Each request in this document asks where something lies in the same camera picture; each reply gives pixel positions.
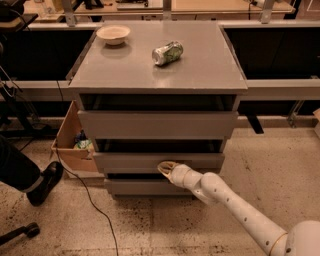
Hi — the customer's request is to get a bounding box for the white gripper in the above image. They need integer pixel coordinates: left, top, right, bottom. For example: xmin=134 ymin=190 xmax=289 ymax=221
xmin=158 ymin=161 xmax=203 ymax=191

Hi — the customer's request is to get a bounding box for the grey drawer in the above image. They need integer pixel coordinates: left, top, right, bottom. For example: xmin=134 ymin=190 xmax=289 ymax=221
xmin=93 ymin=139 xmax=225 ymax=174
xmin=78 ymin=110 xmax=238 ymax=140
xmin=104 ymin=174 xmax=191 ymax=196

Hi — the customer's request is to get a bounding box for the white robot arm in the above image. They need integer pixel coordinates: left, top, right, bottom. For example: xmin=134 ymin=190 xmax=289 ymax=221
xmin=157 ymin=161 xmax=320 ymax=256

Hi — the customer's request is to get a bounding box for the grey bottom drawer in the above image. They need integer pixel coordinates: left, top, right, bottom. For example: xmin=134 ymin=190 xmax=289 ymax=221
xmin=104 ymin=174 xmax=191 ymax=196

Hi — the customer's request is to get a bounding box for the grey drawer cabinet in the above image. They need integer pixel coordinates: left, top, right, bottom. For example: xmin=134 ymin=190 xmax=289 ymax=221
xmin=67 ymin=19 xmax=249 ymax=201

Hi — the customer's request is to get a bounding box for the grey top drawer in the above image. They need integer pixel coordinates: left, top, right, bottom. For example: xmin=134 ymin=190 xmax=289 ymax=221
xmin=78 ymin=110 xmax=238 ymax=140

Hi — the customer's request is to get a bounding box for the green chip bag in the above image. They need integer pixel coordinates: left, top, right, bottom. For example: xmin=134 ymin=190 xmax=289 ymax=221
xmin=74 ymin=139 xmax=93 ymax=150

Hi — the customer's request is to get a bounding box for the blue snack bag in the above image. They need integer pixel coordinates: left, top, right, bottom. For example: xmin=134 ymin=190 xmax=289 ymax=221
xmin=75 ymin=130 xmax=87 ymax=142

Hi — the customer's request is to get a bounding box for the brown cardboard box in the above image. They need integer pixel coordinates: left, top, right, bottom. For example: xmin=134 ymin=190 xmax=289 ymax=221
xmin=51 ymin=101 xmax=101 ymax=178

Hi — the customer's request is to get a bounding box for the black shoe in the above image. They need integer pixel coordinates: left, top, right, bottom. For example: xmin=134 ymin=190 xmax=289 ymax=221
xmin=27 ymin=161 xmax=63 ymax=206

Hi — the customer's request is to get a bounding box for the green crushed soda can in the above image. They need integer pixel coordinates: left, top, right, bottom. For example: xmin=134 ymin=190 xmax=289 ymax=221
xmin=152 ymin=41 xmax=184 ymax=66

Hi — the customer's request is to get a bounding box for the beige ceramic bowl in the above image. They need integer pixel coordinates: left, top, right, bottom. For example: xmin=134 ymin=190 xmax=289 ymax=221
xmin=96 ymin=25 xmax=130 ymax=46

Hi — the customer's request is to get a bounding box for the black office chair base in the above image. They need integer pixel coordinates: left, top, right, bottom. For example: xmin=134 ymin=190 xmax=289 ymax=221
xmin=0 ymin=222 xmax=40 ymax=245

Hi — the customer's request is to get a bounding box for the person's dark trouser leg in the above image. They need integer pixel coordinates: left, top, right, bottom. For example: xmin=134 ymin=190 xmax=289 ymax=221
xmin=0 ymin=135 xmax=44 ymax=193

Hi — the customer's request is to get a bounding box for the right grey workbench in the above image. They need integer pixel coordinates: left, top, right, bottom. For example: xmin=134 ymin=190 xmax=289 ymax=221
xmin=218 ymin=20 xmax=320 ymax=133

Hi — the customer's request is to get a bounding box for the grey workbench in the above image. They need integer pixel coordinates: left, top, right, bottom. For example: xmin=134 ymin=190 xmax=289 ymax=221
xmin=1 ymin=23 xmax=96 ymax=101
xmin=218 ymin=20 xmax=320 ymax=133

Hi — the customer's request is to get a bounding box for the left grey workbench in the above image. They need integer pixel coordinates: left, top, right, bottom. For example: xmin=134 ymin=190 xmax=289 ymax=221
xmin=1 ymin=23 xmax=96 ymax=101

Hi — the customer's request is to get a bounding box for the black tripod stand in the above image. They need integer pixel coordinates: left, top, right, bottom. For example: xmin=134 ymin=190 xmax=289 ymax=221
xmin=0 ymin=67 xmax=57 ymax=138

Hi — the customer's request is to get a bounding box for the black floor cable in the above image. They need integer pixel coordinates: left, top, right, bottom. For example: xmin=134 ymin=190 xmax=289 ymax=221
xmin=54 ymin=79 xmax=120 ymax=256

